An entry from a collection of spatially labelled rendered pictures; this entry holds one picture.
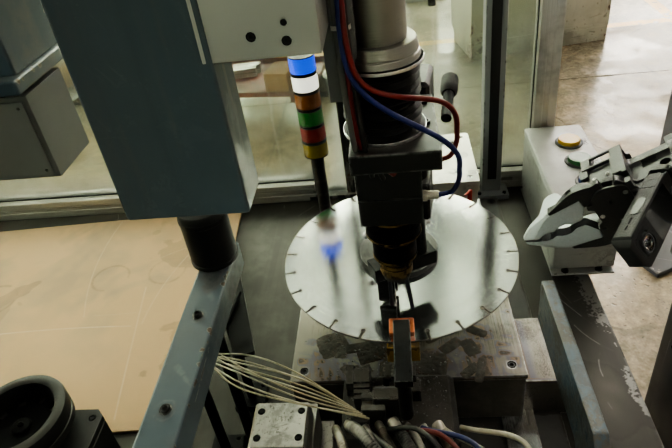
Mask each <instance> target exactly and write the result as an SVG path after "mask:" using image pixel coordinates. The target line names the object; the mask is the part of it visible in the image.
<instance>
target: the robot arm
mask: <svg viewBox="0 0 672 448"><path fill-rule="evenodd" d="M663 138H664V141H665V143H664V144H662V145H660V146H657V147H655V148H653V149H651V150H648V151H646V152H644V153H642V154H639V155H637V156H635V157H633V158H632V156H631V155H630V153H625V152H624V150H623V149H622V147H621V146H620V144H618V145H616V146H614V147H612V148H610V149H608V150H605V151H603V152H601V153H599V154H597V155H595V156H593V157H590V158H588V159H586V160H584V161H582V162H580V166H581V171H580V172H579V175H580V181H581V182H582V183H578V184H576V185H574V186H573V187H571V188H570V189H568V190H567V191H566V192H565V193H564V194H563V195H562V196H560V195H559V194H557V193H554V194H551V195H549V196H548V197H546V198H545V199H544V201H543V204H542V207H541V210H540V214H539V216H538V217H537V218H536V219H535V220H534V221H533V222H532V223H531V224H530V226H529V227H528V229H527V231H526V233H525V235H524V240H525V241H526V243H527V244H529V245H536V246H544V247H555V248H569V247H572V248H574V249H576V248H589V247H600V246H606V245H609V244H612V245H613V247H614V248H615V249H616V250H617V252H618V253H619V254H620V256H621V257H622V258H623V260H624V261H625V262H626V264H627V265H628V266H629V267H652V265H653V263H654V261H655V259H656V257H657V255H658V253H659V250H660V248H661V246H662V244H663V242H664V240H665V238H666V236H667V234H668V232H669V230H670V228H671V226H672V133H671V134H669V135H666V136H664V137H663ZM607 153H609V155H610V157H609V158H607V159H605V160H603V161H601V162H598V163H596V164H594V165H592V166H590V161H592V160H594V159H596V158H599V157H601V156H603V155H605V154H607ZM584 207H587V210H588V211H595V212H596V214H589V215H586V216H583V213H584Z"/></svg>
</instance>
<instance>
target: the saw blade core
mask: <svg viewBox="0 0 672 448"><path fill-rule="evenodd" d="M451 196H452V195H448V196H442V197H439V199H433V206H432V213H431V218H430V222H431V223H430V225H426V231H428V232H429V233H430V234H431V235H432V236H433V237H434V238H435V240H436V242H437V245H438V257H437V262H436V263H435V264H434V265H433V266H432V267H431V268H430V269H429V270H428V271H426V272H425V273H423V274H421V275H418V276H416V277H412V278H409V282H410V286H411V291H412V296H413V301H414V306H415V308H414V309H411V308H410V303H409V298H408V294H407V289H406V284H405V281H403V282H400V283H398V291H397V292H396V302H394V306H390V302H388V301H379V295H378V286H377V283H376V282H375V280H374V279H373V277H372V276H371V274H370V273H369V271H368V270H367V269H366V268H365V267H364V266H363V264H362V262H361V259H360V245H361V243H362V241H363V240H364V238H363V233H364V232H365V227H361V226H360V218H359V210H358V201H357V196H355V197H352V199H353V200H354V201H355V203H354V202H353V200H352V199H351V198H349V199H346V200H344V201H342V202H339V203H337V204H335V205H333V206H331V207H330V209H329V208H327V209H326V210H324V211H322V212H321V213H319V214H318V215H317V216H315V217H314V218H313V219H311V222H310V221H309V222H308V223H307V224H306V225H305V226H304V227H303V228H302V229H301V230H300V231H299V233H298V234H297V235H296V237H295V238H294V240H293V242H292V243H291V245H290V247H289V250H288V253H287V256H286V261H285V277H286V282H287V286H288V289H289V291H290V293H291V295H292V297H293V299H294V300H295V302H296V303H297V304H298V306H299V307H300V308H301V309H302V310H303V311H304V312H305V313H307V312H308V311H309V312H308V313H307V315H308V316H310V317H311V318H312V319H313V320H315V321H316V322H318V323H319V324H321V325H323V326H325V327H326V328H328V329H329V328H330V327H331V326H332V324H333V322H334V321H338V322H337V323H335V324H334V325H333V326H332V327H331V328H330V329H331V330H333V331H335V332H337V333H340V334H342V335H345V336H349V337H352V338H356V339H359V337H360V335H361V331H362V330H365V332H363V335H362V337H361V340H365V341H371V342H379V343H393V337H390V336H389V319H390V318H414V329H415V336H411V343H414V342H422V341H428V340H429V337H428V335H427V333H426V332H425V331H426V330H428V331H430V332H429V334H430V337H431V340H433V339H438V338H442V337H445V336H449V335H452V334H454V333H457V332H460V331H462V328H461V327H460V326H459V325H458V323H455V322H456V321H459V322H460V325H461V326H462V327H463V328H464V329H467V328H469V327H471V326H473V325H475V324H476V323H478V322H480V321H481V320H483V319H484V318H486V317H487V316H489V315H490V313H492V312H494V311H495V310H496V309H497V308H498V307H499V306H500V305H501V304H502V303H503V302H504V300H505V299H506V298H507V296H508V294H510V292H511V290H512V288H513V286H514V284H515V282H516V279H517V275H518V271H519V253H518V248H517V245H516V242H515V240H514V238H513V236H512V234H511V233H510V231H509V230H508V228H507V227H506V226H505V225H504V224H503V222H502V221H501V220H500V219H498V218H497V217H495V215H494V214H492V213H491V212H490V211H488V210H487V209H485V208H484V207H482V206H480V205H478V204H475V203H474V202H472V201H470V200H468V199H465V198H462V197H459V196H456V195H453V196H452V197H451ZM450 197H451V199H450V200H448V199H449V198H450ZM473 205H474V206H473ZM469 207H472V208H469ZM331 209H332V210H333V211H335V212H332V210H331ZM490 218H491V219H490ZM487 219H490V220H487ZM313 222H314V223H313ZM315 223H318V224H315ZM500 234H503V235H500ZM297 237H298V238H297ZM302 238H305V239H302ZM507 251H510V253H508V252H507ZM294 255H297V256H294ZM507 270H509V271H511V272H507ZM294 272H295V274H292V273H294ZM516 272H517V273H516ZM287 274H288V275H287ZM498 289H500V290H501V291H497V290H498ZM300 290H302V292H299V291H300ZM502 291H503V292H502ZM505 292H506V293H505ZM294 293H295V294H294ZM507 293H508V294H507ZM313 307H316V308H315V309H312V308H313ZM480 307H484V309H485V310H487V311H488V312H490V313H488V312H487V311H485V310H484V309H480ZM311 309H312V310H311ZM310 310H311V311H310Z"/></svg>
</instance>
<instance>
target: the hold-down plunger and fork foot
mask: <svg viewBox="0 0 672 448"><path fill-rule="evenodd" d="M421 227H422V230H421V234H420V235H419V237H418V238H417V239H416V243H417V249H418V253H417V256H416V257H415V259H414V260H413V261H412V262H413V270H416V269H419V268H422V267H425V266H427V265H430V264H433V263H436V262H437V251H436V249H435V248H434V247H433V246H432V245H431V244H430V242H429V241H428V240H426V223H425V220H424V223H421ZM367 262H368V271H369V273H370V274H371V276H372V277H373V279H374V280H375V282H376V283H377V286H378V295H379V301H388V302H390V300H389V289H388V280H386V279H385V277H384V276H383V274H382V272H381V270H380V263H379V262H378V261H377V260H376V259H375V258H372V259H369V260H367ZM413 270H412V271H413ZM392 286H393V297H394V302H396V291H398V283H393V282H392ZM395 288H396V290H395Z"/></svg>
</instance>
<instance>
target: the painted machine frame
mask: <svg viewBox="0 0 672 448"><path fill-rule="evenodd" d="M190 3H191V6H192V10H193V14H194V18H195V22H196V26H197V30H198V34H199V37H200V41H201V45H202V49H203V53H204V57H205V61H206V64H202V60H201V57H200V53H199V49H198V45H197V41H196V38H195V34H194V30H193V26H192V22H191V18H190V15H189V11H188V7H187V3H186V0H0V181H2V180H16V179H29V178H42V177H56V176H62V175H63V174H64V173H65V171H66V170H67V169H68V168H69V166H70V165H71V164H72V163H73V162H74V160H75V159H76V158H77V157H78V156H79V154H80V153H81V152H82V151H83V149H84V148H85V147H86V146H87V145H88V143H89V140H88V138H87V135H86V133H85V130H84V128H83V125H82V123H81V120H80V118H79V115H78V113H77V111H76V108H75V106H74V103H73V101H72V98H71V96H70V93H69V91H68V89H67V86H66V84H65V81H64V79H63V76H62V74H61V71H60V69H59V68H53V67H54V66H55V65H56V64H57V63H59V62H60V61H61V60H62V59H64V62H65V64H66V67H67V69H68V72H69V74H70V77H71V79H72V82H73V84H74V87H75V89H76V92H77V94H78V97H79V99H80V102H81V104H82V107H83V109H84V112H85V114H86V117H87V119H88V122H89V124H90V127H91V129H92V132H93V134H94V137H95V139H96V142H97V144H98V147H99V149H100V152H101V154H102V157H103V159H104V162H105V164H106V167H107V169H108V172H109V174H110V177H111V179H112V182H113V184H114V187H115V189H116V192H117V194H118V197H119V199H120V202H121V204H122V207H123V209H124V212H125V214H126V217H127V218H128V219H129V220H140V219H155V218H170V217H177V222H178V225H179V227H180V229H181V231H182V234H183V237H184V240H185V243H186V246H187V249H188V252H189V255H190V258H191V263H192V265H193V267H194V268H195V269H197V270H199V271H198V273H197V276H196V279H195V281H194V284H193V287H192V289H191V292H190V295H189V297H188V300H187V303H186V305H185V308H184V311H183V313H182V316H181V319H180V321H179V324H178V327H177V329H176V332H175V335H174V337H173V340H172V343H171V345H170V348H169V351H168V353H167V356H166V359H165V361H164V364H163V367H162V369H161V372H160V375H159V377H158V380H157V383H156V385H155V388H154V391H153V393H152V396H151V399H150V401H149V404H148V407H147V409H146V412H145V415H144V417H143V420H142V423H141V425H140V428H139V431H138V433H137V436H136V439H135V441H134V444H133V447H132V448H192V445H193V442H194V438H195V435H196V431H197V428H198V424H199V421H200V417H201V414H202V410H203V407H204V403H205V400H206V396H207V393H208V389H209V386H210V382H211V379H212V375H213V372H214V368H215V364H216V361H217V357H218V356H221V355H218V354H219V353H230V352H229V349H228V346H227V343H226V340H225V337H224V333H225V329H226V326H227V322H228V319H229V315H230V312H231V308H232V305H233V301H234V298H235V294H236V290H237V287H238V283H239V280H240V276H241V273H242V269H243V266H244V261H243V257H242V253H241V250H240V246H239V243H238V242H235V238H234V234H233V231H232V227H231V224H230V220H229V216H228V214H231V213H247V212H249V211H250V209H251V205H252V202H253V199H254V196H255V192H256V189H257V186H258V183H259V179H258V175H257V170H256V166H255V162H254V157H253V153H252V149H251V144H250V140H249V136H248V132H247V127H246V123H245V119H244V114H243V110H242V106H241V101H240V97H239V93H238V89H237V84H236V80H235V76H234V71H233V67H232V63H231V62H224V63H212V59H211V55H210V51H209V47H208V43H207V39H206V35H205V31H204V27H203V23H202V19H201V15H200V11H199V7H198V3H197V0H190Z"/></svg>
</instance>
